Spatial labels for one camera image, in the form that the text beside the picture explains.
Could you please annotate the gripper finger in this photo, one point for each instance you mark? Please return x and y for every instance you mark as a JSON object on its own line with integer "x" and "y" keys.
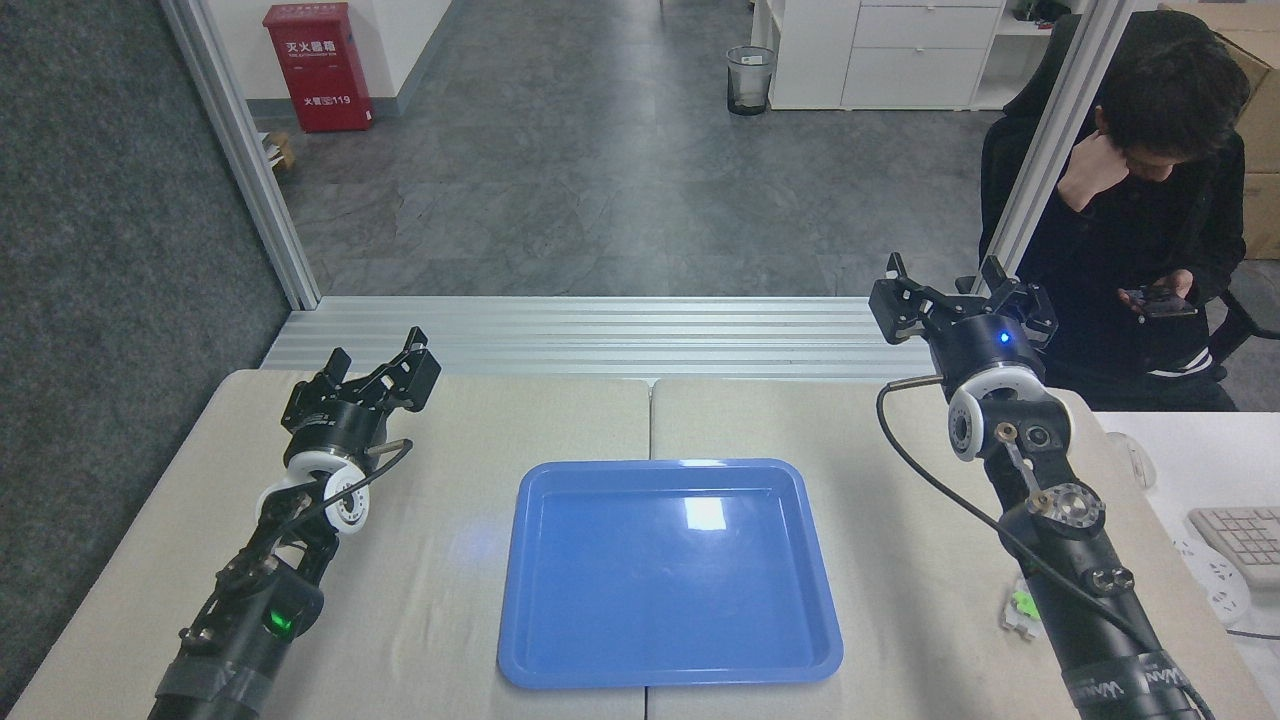
{"x": 410, "y": 375}
{"x": 1030, "y": 305}
{"x": 315, "y": 392}
{"x": 900, "y": 310}

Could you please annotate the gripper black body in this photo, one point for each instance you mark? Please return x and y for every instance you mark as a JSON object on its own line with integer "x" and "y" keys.
{"x": 340, "y": 425}
{"x": 985, "y": 345}

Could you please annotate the black smartphone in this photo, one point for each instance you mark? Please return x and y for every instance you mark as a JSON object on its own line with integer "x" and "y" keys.
{"x": 1150, "y": 300}

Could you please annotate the green and white switch part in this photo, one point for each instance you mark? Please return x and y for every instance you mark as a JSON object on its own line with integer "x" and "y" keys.
{"x": 1020, "y": 606}

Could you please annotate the blue plastic tray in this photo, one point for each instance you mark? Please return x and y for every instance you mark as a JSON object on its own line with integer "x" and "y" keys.
{"x": 670, "y": 590}

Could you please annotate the person's right hand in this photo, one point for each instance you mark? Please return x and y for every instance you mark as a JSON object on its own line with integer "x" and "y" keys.
{"x": 1085, "y": 175}

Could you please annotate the person's left hand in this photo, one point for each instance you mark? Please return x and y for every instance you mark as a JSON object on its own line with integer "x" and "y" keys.
{"x": 1175, "y": 288}

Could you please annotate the person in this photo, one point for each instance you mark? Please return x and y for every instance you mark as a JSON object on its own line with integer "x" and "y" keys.
{"x": 1130, "y": 250}

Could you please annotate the white computer mouse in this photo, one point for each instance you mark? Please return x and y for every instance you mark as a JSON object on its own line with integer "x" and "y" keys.
{"x": 1135, "y": 462}

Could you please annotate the small cardboard box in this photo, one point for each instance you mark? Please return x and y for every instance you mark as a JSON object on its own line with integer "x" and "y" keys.
{"x": 278, "y": 152}

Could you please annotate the white drawer cabinet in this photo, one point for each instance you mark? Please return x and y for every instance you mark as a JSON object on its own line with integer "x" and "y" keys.
{"x": 900, "y": 55}

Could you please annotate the grey mesh trash bin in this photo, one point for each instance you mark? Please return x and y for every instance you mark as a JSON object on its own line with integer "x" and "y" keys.
{"x": 750, "y": 80}

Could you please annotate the large cardboard box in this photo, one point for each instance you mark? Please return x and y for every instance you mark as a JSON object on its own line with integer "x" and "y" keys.
{"x": 1262, "y": 110}

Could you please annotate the white computer keyboard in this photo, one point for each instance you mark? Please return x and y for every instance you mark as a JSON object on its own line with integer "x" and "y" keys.
{"x": 1245, "y": 540}

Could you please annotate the red fire extinguisher box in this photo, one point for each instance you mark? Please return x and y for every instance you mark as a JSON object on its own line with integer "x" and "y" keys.
{"x": 318, "y": 70}

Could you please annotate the white power strip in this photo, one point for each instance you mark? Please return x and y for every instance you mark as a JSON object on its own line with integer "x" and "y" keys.
{"x": 1215, "y": 585}

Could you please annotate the silver aluminium post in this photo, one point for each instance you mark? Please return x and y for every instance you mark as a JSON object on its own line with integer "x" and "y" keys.
{"x": 1065, "y": 130}
{"x": 240, "y": 150}

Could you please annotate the silver aluminium rail platform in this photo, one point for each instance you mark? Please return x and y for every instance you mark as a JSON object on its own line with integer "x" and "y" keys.
{"x": 600, "y": 335}

